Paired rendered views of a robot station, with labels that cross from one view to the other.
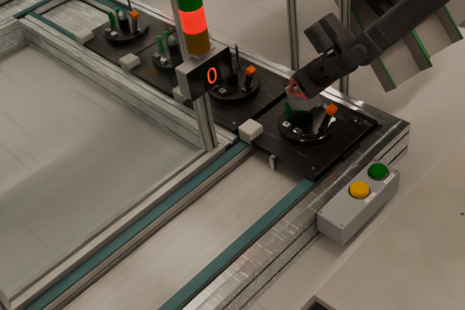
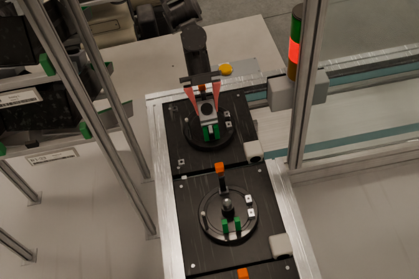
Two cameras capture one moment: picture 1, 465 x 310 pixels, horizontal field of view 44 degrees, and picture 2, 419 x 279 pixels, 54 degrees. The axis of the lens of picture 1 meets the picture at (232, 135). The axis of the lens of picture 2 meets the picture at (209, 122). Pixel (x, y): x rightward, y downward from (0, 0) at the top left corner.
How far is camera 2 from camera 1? 1.59 m
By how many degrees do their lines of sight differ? 80
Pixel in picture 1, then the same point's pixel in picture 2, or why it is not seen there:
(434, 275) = (221, 48)
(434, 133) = not seen: hidden behind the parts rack
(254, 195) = (282, 121)
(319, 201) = (253, 77)
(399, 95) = (95, 163)
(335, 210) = (249, 67)
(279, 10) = not seen: outside the picture
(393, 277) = (240, 57)
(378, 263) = not seen: hidden behind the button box
